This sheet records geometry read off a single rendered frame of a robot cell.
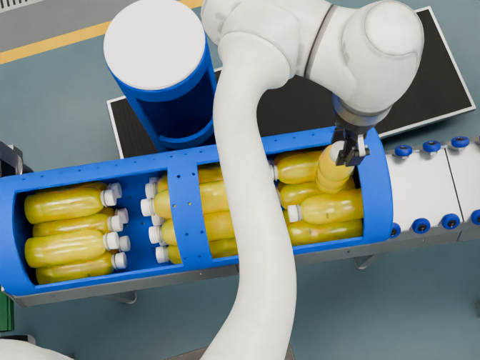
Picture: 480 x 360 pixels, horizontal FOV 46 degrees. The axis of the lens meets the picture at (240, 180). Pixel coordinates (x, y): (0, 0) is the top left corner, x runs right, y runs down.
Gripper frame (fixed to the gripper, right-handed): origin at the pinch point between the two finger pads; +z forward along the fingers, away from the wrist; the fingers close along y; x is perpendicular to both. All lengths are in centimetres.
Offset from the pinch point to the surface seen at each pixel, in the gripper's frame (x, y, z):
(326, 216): 1.9, -7.8, 24.5
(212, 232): 27.9, -7.5, 24.5
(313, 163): 2.6, 4.9, 24.0
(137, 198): 47, 8, 41
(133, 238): 50, -2, 43
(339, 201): -1.4, -5.1, 23.5
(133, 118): 62, 68, 123
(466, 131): -82, 43, 137
